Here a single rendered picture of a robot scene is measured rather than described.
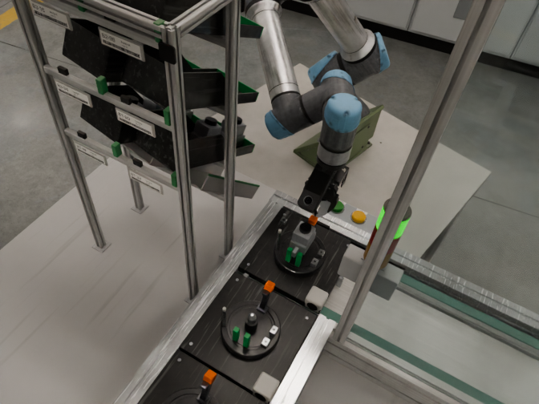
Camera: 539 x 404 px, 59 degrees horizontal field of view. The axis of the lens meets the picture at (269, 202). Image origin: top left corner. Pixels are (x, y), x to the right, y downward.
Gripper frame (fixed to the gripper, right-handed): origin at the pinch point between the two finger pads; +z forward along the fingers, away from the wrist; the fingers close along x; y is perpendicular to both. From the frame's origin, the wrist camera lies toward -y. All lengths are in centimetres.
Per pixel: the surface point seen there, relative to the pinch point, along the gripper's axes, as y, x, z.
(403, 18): 286, 47, 88
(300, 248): -9.6, -0.8, 2.5
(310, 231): -6.2, -1.5, -1.3
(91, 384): -59, 27, 21
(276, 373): -37.6, -10.1, 10.2
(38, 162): 34, 175, 107
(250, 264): -15.9, 9.6, 10.3
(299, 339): -27.7, -11.0, 10.2
